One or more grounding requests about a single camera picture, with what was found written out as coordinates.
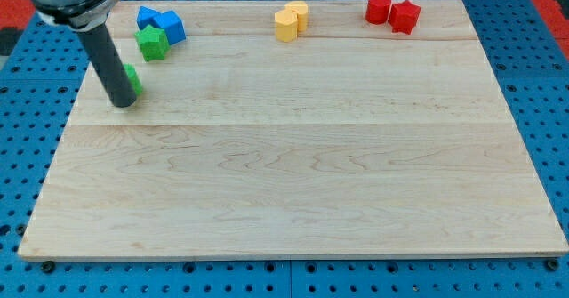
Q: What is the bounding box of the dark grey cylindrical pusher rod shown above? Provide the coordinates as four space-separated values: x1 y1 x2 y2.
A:
76 24 137 108

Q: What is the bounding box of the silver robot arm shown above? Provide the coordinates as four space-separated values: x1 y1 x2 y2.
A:
32 0 137 108

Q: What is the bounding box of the green star block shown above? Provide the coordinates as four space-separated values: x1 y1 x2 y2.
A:
134 25 170 62

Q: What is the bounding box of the red star block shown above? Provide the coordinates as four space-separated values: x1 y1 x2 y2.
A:
388 0 421 35

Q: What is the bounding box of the blue triangle block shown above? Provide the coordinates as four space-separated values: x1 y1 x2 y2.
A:
136 6 160 30

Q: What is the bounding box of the green cylinder block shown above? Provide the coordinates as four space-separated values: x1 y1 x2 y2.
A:
124 64 143 96

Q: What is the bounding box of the blue cube block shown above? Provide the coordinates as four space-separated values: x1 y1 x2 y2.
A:
151 11 187 45

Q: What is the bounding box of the yellow hexagon block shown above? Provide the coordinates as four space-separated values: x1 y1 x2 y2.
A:
274 9 298 43

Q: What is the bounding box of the yellow cylinder block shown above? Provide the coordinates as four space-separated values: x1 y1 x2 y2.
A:
284 0 309 32

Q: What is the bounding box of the light wooden board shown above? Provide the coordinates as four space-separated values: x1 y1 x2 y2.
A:
19 0 568 262

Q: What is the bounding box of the red cylinder block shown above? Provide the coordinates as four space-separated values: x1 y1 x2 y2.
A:
365 0 392 25

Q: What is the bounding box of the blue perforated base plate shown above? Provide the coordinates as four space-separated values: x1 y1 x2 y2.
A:
1 0 568 297

